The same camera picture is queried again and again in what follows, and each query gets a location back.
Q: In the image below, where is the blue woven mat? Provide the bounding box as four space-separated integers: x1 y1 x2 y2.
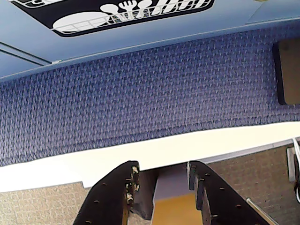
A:
0 120 300 190

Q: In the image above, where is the white cable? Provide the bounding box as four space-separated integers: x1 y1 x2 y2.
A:
292 137 300 203

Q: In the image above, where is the black dish rack sticker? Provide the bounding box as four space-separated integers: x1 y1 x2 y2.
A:
11 0 215 38

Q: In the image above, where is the yellow wooden panel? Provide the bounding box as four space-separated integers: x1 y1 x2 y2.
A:
151 193 200 225

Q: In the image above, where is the thin metal rod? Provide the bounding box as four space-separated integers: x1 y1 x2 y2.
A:
245 198 279 225

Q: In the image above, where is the blue dish rack box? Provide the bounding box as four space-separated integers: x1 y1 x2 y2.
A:
0 0 300 83

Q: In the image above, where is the dark framed tan panel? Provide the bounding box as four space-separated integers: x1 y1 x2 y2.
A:
271 38 300 106

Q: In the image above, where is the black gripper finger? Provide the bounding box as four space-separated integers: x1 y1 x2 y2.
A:
188 160 267 225
72 160 155 225

